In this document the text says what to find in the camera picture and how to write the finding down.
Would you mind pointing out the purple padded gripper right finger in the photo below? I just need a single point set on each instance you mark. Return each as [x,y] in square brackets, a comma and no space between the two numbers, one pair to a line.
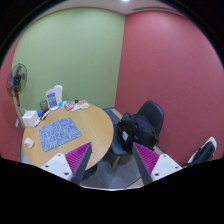
[153,166]

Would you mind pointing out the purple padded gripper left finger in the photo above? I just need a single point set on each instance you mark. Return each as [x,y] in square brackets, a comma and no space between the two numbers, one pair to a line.
[70,166]

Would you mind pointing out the blue patterned mouse pad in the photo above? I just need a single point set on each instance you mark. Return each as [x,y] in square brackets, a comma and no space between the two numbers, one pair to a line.
[58,133]

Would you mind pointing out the round wooden table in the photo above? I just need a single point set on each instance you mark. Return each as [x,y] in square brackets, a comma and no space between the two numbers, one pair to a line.
[94,124]

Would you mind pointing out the black backpack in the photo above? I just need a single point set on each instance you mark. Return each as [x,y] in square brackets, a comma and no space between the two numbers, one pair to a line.
[136,129]

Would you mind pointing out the white and black chair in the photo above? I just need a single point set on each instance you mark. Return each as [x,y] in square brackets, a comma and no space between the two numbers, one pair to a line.
[204,153]

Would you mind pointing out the dark green chair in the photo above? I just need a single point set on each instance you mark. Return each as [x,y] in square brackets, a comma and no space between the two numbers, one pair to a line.
[154,114]

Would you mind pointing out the orange snack packet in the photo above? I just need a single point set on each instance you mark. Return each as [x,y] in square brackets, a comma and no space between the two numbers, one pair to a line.
[69,106]

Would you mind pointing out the white snack packet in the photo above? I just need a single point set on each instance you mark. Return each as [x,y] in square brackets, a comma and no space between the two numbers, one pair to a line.
[81,105]

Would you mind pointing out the white tissue box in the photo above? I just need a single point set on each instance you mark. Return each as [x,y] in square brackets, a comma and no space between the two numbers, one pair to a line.
[30,118]

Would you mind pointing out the dark glass cup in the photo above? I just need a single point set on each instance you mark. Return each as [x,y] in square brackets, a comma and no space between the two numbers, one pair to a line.
[44,105]

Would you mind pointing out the blue label sign card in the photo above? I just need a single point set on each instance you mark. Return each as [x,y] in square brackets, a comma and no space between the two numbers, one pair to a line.
[51,99]

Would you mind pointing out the white plastic jug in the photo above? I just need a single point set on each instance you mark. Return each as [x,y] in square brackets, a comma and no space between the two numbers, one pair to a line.
[58,92]

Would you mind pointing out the standing fan with red pole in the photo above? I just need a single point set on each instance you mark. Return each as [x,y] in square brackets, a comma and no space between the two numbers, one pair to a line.
[16,82]

